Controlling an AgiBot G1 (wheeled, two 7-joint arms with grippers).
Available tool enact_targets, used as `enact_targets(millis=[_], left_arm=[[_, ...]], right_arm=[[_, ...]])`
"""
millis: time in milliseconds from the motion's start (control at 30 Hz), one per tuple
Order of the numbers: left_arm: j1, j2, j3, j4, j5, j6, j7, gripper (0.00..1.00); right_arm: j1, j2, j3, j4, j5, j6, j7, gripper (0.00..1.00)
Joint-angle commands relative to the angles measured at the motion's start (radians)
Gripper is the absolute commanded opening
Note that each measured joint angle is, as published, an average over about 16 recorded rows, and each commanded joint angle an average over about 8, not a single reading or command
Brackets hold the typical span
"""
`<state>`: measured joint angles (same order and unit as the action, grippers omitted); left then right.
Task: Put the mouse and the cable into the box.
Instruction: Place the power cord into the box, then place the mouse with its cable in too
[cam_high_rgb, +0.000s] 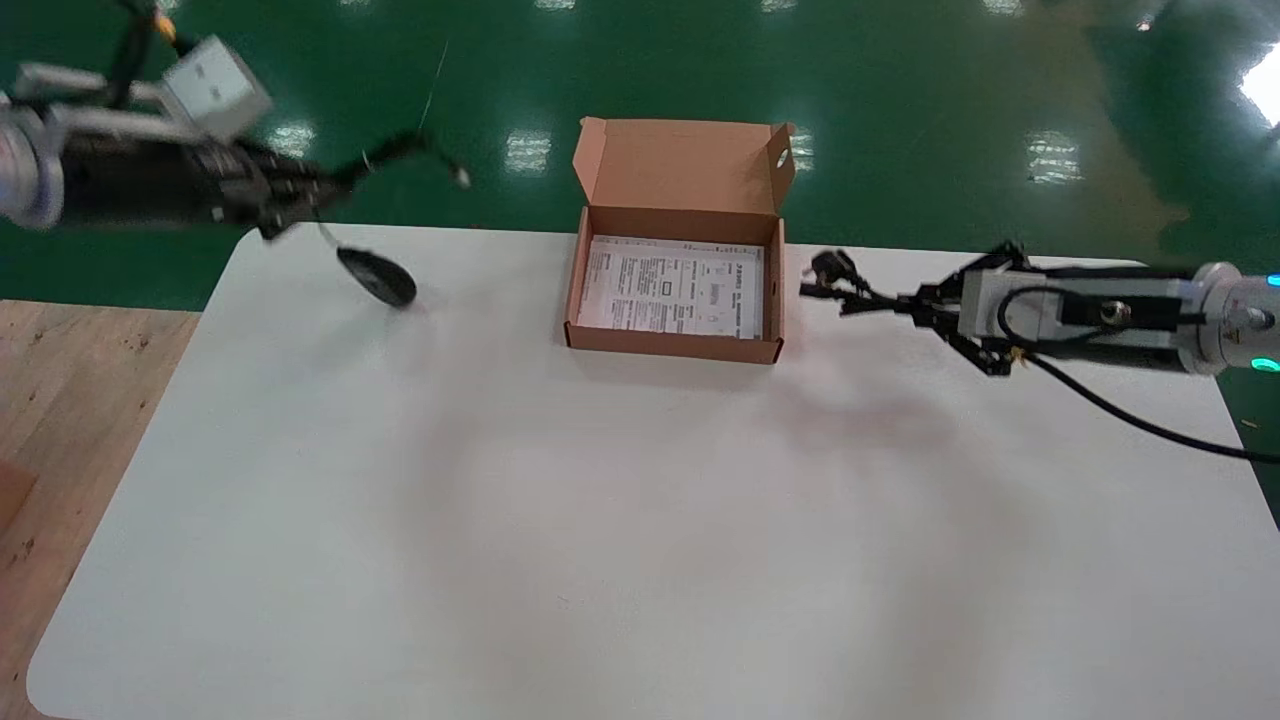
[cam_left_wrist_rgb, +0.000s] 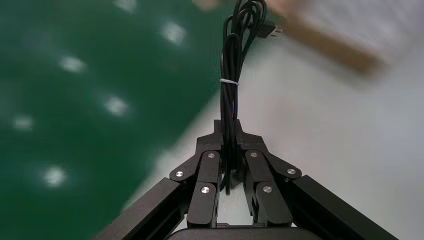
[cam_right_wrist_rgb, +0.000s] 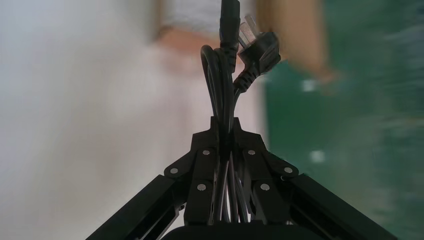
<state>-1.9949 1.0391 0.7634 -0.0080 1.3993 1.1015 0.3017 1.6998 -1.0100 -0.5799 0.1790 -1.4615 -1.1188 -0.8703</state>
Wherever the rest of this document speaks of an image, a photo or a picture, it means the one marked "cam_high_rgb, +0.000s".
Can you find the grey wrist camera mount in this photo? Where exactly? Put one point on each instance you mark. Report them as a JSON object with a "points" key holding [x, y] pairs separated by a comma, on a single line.
{"points": [[975, 300], [215, 90]]}

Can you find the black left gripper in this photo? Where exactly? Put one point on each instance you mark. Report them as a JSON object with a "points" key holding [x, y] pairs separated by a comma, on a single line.
{"points": [[140, 185]]}

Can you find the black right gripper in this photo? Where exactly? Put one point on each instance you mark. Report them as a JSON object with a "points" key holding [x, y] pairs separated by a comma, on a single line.
{"points": [[1120, 320]]}

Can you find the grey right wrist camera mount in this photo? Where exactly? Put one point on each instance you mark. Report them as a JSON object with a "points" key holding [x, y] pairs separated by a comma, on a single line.
{"points": [[975, 300]]}

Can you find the wooden platform board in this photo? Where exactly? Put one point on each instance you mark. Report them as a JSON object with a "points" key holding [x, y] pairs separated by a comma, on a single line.
{"points": [[60, 420]]}

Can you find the brown cardboard storage box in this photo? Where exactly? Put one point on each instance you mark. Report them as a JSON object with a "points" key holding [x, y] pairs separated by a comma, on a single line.
{"points": [[680, 180]]}

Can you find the white printed instruction sheet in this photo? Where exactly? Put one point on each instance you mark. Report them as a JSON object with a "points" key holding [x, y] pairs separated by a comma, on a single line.
{"points": [[670, 290]]}

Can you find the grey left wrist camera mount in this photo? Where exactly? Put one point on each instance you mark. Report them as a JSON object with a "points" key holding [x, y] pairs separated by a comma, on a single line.
{"points": [[215, 90]]}

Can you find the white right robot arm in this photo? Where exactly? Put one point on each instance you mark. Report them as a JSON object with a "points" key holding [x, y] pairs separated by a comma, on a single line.
{"points": [[1240, 320]]}

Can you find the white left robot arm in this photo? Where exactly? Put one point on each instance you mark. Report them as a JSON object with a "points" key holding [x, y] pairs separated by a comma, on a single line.
{"points": [[25, 165]]}

